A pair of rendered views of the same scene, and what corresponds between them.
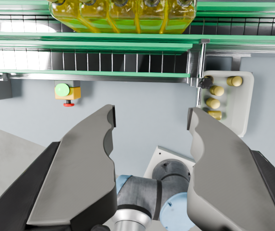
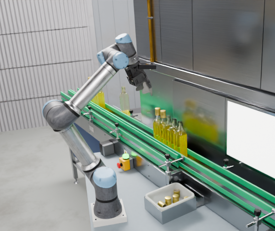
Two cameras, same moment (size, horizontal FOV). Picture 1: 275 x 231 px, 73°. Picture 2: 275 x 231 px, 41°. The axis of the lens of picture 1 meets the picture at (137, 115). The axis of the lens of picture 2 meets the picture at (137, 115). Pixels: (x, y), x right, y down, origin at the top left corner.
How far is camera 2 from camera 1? 2.02 m
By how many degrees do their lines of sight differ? 73
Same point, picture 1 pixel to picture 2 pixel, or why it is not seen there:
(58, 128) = not seen: hidden behind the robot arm
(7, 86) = (110, 151)
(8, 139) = (33, 222)
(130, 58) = not seen: hidden behind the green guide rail
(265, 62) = (211, 214)
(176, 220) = (101, 172)
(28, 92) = (111, 159)
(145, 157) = not seen: hidden behind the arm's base
